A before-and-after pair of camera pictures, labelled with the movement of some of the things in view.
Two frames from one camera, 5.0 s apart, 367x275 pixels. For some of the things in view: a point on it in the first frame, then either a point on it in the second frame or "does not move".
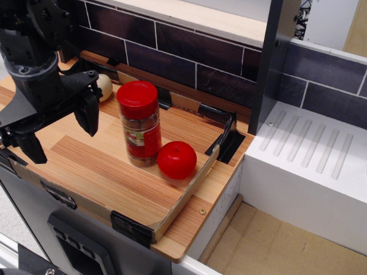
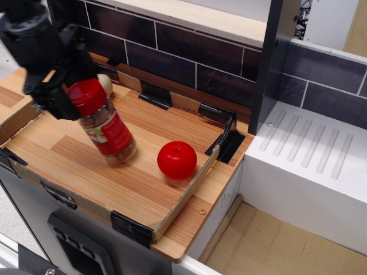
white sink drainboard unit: x=310 y=169 does not move
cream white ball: x=105 y=84 does not move
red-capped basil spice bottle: x=138 y=106 -> x=101 y=122
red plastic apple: x=176 y=160 does not move
